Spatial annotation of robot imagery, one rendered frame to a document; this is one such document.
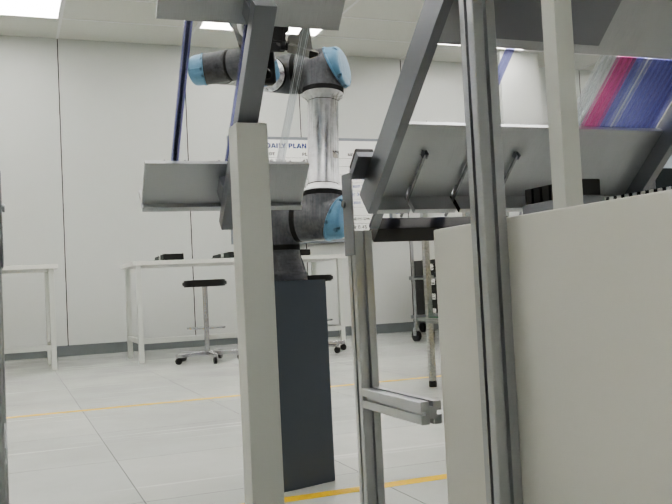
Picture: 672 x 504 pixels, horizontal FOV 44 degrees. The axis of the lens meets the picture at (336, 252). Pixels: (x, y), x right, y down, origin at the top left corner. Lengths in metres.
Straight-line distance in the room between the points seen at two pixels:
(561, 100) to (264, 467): 0.82
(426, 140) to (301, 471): 1.00
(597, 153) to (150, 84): 6.94
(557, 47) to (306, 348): 1.28
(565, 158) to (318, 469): 1.36
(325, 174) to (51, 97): 6.34
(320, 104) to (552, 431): 1.33
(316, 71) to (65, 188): 6.13
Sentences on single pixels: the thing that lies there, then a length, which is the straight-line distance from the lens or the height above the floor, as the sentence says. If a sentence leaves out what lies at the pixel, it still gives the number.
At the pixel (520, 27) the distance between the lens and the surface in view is 1.60.
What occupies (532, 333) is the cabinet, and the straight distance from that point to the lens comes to 1.24.
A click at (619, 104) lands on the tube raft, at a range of 1.92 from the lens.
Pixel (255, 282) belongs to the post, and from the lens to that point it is 1.52.
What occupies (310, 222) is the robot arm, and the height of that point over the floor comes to 0.70.
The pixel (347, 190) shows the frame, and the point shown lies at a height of 0.72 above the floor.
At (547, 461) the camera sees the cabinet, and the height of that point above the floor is 0.27.
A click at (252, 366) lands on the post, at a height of 0.39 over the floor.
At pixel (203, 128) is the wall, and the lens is 8.58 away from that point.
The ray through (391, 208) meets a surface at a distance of 1.76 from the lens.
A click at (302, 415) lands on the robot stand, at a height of 0.19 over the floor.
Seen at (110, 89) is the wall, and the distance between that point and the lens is 8.51.
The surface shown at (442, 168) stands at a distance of 1.79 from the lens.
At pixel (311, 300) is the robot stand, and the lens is 2.27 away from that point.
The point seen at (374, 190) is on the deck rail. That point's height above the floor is 0.72.
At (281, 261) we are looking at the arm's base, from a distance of 2.26.
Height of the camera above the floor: 0.53
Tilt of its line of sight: 2 degrees up
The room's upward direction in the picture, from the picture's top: 3 degrees counter-clockwise
